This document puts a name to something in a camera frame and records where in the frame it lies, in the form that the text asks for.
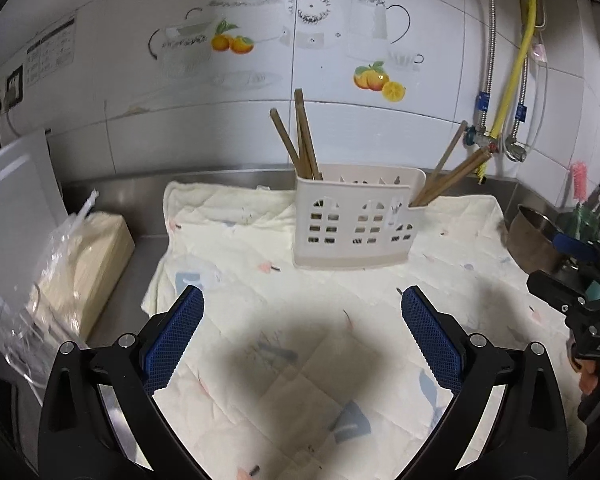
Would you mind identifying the wooden chopstick four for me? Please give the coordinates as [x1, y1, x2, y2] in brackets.
[299, 133, 321, 180]

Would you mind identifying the wooden chopstick two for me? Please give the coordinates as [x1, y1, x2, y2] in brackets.
[294, 89, 313, 179]

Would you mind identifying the cream plastic utensil holder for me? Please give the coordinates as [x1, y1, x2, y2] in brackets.
[294, 164, 426, 270]

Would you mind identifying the wooden chopstick three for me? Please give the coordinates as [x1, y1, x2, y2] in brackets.
[302, 91, 323, 181]

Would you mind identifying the right hand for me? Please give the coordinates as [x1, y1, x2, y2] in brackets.
[569, 342, 600, 422]

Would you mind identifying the pink brush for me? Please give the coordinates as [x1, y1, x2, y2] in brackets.
[570, 160, 588, 206]

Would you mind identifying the yellow gas hose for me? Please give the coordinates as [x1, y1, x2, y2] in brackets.
[477, 0, 538, 183]

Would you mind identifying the steel pot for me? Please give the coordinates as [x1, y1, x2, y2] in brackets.
[506, 205, 564, 274]

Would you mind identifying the wooden chopstick one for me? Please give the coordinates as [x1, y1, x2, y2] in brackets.
[268, 107, 311, 178]

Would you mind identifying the wooden chopstick six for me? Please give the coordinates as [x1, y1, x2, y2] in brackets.
[409, 146, 491, 207]

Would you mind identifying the right water valve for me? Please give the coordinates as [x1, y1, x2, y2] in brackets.
[504, 136, 528, 164]

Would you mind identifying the wooden chopstick eight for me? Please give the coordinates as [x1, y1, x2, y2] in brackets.
[422, 120, 468, 192]

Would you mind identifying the cream quilted mat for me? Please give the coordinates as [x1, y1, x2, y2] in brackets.
[142, 182, 585, 479]

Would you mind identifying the wall notice sticker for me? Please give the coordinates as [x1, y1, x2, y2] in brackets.
[24, 15, 76, 88]

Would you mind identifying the water valve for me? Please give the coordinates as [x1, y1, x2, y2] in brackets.
[504, 136, 528, 164]
[463, 126, 498, 154]

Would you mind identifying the wall power socket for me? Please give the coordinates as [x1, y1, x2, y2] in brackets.
[5, 65, 23, 108]

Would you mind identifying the left braided metal hose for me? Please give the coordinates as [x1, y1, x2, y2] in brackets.
[474, 0, 498, 137]

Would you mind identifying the left water valve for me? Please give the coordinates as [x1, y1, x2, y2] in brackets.
[463, 126, 498, 154]

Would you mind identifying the braided metal hose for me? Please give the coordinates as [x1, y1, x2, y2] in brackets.
[510, 58, 529, 146]
[474, 0, 498, 137]

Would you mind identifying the right braided metal hose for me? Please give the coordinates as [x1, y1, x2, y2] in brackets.
[510, 58, 529, 146]

